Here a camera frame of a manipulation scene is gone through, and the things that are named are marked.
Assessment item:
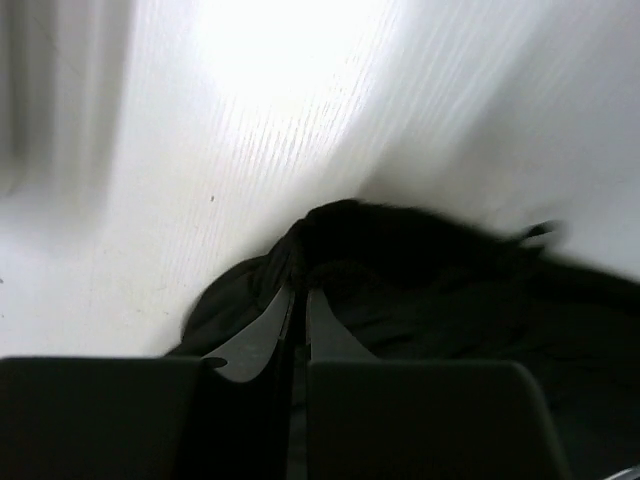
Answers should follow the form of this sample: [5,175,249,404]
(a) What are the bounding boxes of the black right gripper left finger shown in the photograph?
[202,287,295,385]

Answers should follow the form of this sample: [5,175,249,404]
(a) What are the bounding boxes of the black trousers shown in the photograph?
[173,200,639,479]

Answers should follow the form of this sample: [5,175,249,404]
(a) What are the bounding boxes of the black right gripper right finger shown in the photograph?
[306,290,375,360]

